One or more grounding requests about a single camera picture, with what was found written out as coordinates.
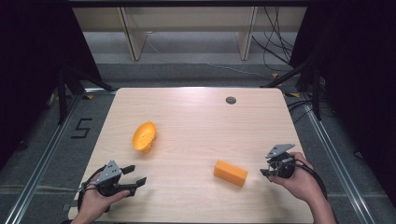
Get black curtain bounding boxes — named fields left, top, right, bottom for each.
left=0, top=4, right=104, bottom=171
left=289, top=4, right=396, bottom=197

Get black floor cables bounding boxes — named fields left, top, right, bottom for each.
left=287, top=98, right=316, bottom=125

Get beige wooden furniture leg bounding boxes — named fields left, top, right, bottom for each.
left=234, top=7, right=260, bottom=62
left=117, top=7, right=148, bottom=62

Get black metal stand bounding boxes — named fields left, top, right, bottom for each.
left=261, top=57, right=325, bottom=121
left=55, top=65, right=117, bottom=126

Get aluminium floor rail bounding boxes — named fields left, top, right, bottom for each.
left=2, top=88, right=117, bottom=224
left=284, top=92, right=376, bottom=224

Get person's right hand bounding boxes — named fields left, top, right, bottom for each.
left=269, top=151, right=325, bottom=203

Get person's left hand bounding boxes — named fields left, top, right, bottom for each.
left=78, top=184, right=130, bottom=222

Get orange plastic block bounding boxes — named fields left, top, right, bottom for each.
left=213, top=159, right=249, bottom=189

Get orange plastic bowl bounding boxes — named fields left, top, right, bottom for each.
left=132, top=120, right=158, bottom=154

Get bundle of black cables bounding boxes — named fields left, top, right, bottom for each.
left=251, top=6, right=301, bottom=73

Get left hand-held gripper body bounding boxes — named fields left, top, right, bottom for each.
left=90, top=160, right=135, bottom=198

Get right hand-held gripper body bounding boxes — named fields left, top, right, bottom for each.
left=265, top=143, right=296, bottom=179

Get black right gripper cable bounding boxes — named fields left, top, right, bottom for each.
left=293, top=158, right=329, bottom=200

